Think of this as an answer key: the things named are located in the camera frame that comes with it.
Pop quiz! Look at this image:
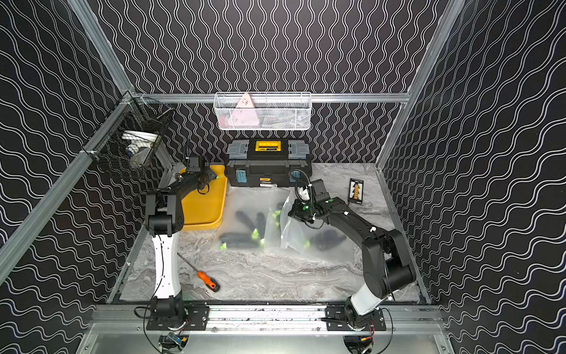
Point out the pink triangular card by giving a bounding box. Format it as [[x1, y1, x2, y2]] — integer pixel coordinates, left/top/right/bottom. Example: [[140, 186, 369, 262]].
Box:
[[228, 92, 259, 128]]

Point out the black wire corner basket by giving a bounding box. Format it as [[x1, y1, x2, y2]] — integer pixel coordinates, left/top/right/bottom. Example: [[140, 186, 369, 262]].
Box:
[[85, 97, 174, 178]]

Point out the orange handled screwdriver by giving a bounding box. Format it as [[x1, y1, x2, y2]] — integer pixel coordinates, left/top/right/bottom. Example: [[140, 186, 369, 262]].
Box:
[[177, 253, 221, 293]]

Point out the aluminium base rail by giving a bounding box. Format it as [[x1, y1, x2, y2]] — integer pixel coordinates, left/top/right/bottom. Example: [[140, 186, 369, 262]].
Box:
[[88, 302, 443, 335]]

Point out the black phone with orange screen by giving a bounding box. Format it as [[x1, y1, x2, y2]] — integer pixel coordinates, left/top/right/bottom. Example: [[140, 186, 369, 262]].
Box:
[[348, 178, 364, 204]]

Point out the clear zip-top bag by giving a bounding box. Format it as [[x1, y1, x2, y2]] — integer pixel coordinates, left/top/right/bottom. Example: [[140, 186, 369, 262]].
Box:
[[217, 187, 267, 251]]

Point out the black yellow toolbox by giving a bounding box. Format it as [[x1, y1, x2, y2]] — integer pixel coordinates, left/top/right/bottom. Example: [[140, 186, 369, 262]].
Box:
[[224, 139, 312, 187]]

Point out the yellow plastic tray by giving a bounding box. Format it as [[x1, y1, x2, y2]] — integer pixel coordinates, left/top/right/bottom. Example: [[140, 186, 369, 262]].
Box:
[[182, 165, 228, 232]]

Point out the white wire wall basket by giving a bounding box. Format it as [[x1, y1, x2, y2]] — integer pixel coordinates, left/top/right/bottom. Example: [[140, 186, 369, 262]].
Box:
[[213, 91, 312, 131]]

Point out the clear plastic bag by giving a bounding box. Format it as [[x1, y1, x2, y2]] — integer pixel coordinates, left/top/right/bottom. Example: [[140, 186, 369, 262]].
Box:
[[262, 187, 290, 254], [280, 193, 362, 277]]

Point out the white tape roll in basket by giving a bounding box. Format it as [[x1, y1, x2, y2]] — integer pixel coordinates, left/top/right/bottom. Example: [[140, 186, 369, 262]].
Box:
[[122, 131, 159, 155]]

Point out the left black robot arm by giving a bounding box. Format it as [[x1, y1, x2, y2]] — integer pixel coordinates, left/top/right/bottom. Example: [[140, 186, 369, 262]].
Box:
[[144, 155, 217, 322]]

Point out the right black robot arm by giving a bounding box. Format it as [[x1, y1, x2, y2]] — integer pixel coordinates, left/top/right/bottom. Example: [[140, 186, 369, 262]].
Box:
[[288, 178, 417, 330]]

